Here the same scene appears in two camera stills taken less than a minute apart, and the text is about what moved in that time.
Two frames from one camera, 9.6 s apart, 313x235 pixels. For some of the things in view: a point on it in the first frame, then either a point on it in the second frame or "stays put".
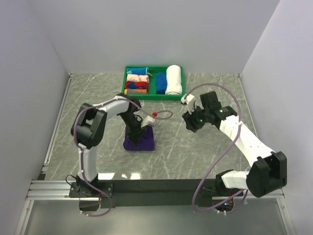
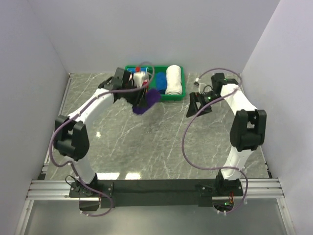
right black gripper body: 198,118 to 209,97
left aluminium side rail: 44,172 stays put
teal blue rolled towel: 138,71 stays put
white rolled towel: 174,84 stays put
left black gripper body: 130,120 to 134,98
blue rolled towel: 161,82 stays put
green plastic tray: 152,94 stays put
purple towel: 146,141 to 153,96
